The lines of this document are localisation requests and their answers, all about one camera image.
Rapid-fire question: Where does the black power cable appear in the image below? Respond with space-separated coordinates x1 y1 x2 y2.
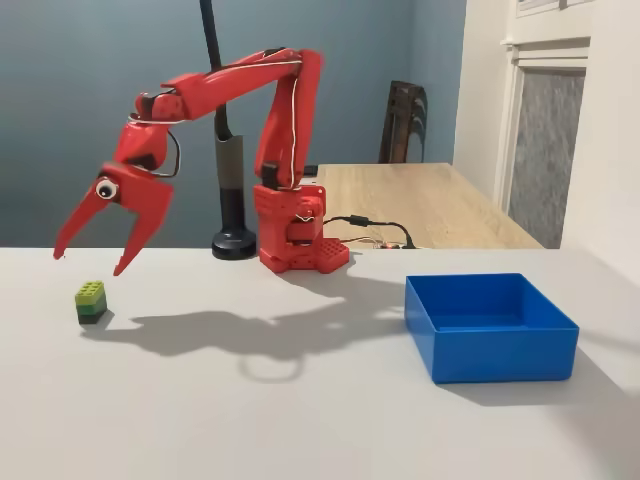
323 214 417 249

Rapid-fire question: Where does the green toy brick block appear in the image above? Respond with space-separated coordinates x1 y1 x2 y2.
74 280 109 325

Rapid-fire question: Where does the light wooden table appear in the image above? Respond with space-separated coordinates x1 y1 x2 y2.
314 162 545 250

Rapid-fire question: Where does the black gooseneck stand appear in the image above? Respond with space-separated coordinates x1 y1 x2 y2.
198 0 259 261

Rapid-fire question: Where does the white door with frosted glass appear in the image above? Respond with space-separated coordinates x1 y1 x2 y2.
492 0 594 250

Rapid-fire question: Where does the blue plastic bin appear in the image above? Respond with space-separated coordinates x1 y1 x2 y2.
403 272 580 385

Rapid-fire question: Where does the thin arm servo wire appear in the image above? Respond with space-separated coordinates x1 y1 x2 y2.
285 62 303 190

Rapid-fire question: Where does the dark wooden chair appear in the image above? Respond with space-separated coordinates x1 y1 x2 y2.
377 79 429 165

